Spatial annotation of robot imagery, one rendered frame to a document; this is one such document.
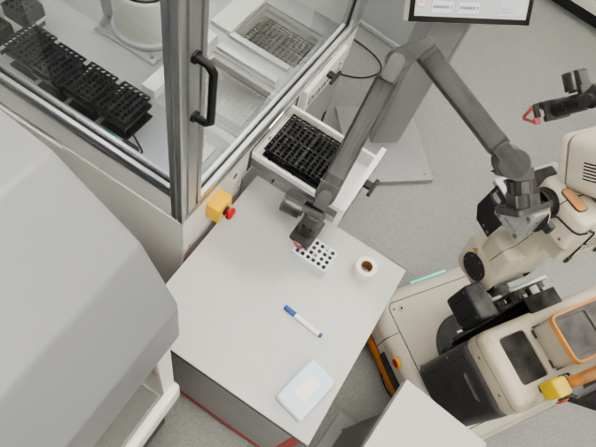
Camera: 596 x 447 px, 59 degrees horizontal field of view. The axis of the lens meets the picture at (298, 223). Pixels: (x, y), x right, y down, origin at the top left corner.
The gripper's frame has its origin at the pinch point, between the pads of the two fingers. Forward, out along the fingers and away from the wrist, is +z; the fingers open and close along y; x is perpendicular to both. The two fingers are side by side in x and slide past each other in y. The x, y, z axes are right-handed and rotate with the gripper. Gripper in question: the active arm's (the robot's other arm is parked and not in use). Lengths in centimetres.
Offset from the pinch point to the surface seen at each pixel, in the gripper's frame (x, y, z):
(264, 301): 1.3, 20.0, 5.6
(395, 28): -37, -194, 68
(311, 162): -11.7, -20.9, -8.6
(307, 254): 3.5, 1.2, 1.6
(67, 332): -8, 68, -81
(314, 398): 27.9, 36.2, 0.8
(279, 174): -17.5, -12.2, -6.2
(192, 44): -29, 20, -74
